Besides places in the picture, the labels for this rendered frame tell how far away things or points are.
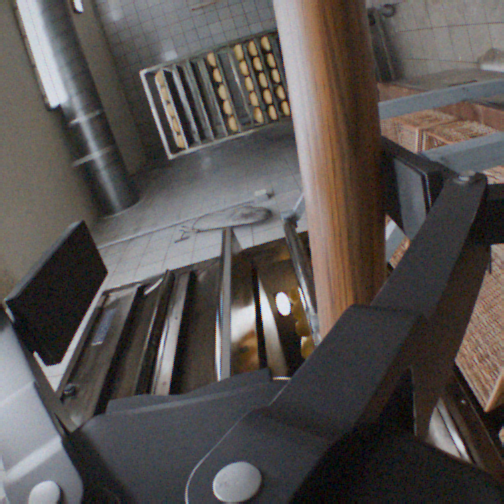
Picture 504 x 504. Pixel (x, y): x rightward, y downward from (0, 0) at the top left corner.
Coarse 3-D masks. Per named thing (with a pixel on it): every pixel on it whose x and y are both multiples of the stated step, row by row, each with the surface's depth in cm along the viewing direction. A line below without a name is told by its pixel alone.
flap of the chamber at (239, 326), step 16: (240, 256) 168; (224, 272) 142; (240, 272) 155; (224, 288) 132; (240, 288) 144; (224, 304) 123; (240, 304) 134; (224, 320) 116; (240, 320) 125; (224, 336) 109; (240, 336) 117; (256, 336) 136; (224, 352) 103; (240, 352) 110; (256, 352) 127; (224, 368) 97; (240, 368) 104; (256, 368) 119
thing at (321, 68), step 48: (288, 0) 11; (336, 0) 10; (288, 48) 12; (336, 48) 11; (336, 96) 12; (336, 144) 13; (336, 192) 13; (384, 192) 14; (336, 240) 14; (384, 240) 15; (336, 288) 15
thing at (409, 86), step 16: (400, 80) 165; (416, 80) 156; (432, 80) 148; (448, 80) 143; (464, 80) 134; (480, 80) 127; (384, 96) 166; (400, 96) 148; (496, 96) 100; (448, 112) 112; (464, 112) 102; (480, 112) 93; (496, 112) 85; (496, 128) 88
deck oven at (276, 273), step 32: (256, 256) 183; (288, 256) 184; (128, 288) 188; (256, 288) 173; (288, 288) 191; (256, 320) 153; (288, 320) 199; (160, 352) 135; (288, 352) 208; (160, 384) 121; (448, 384) 88; (480, 416) 76; (480, 448) 70
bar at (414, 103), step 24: (408, 96) 97; (432, 96) 94; (456, 96) 94; (480, 96) 94; (456, 144) 55; (480, 144) 52; (456, 168) 53; (480, 168) 53; (288, 216) 108; (288, 240) 97; (312, 288) 75; (312, 312) 69
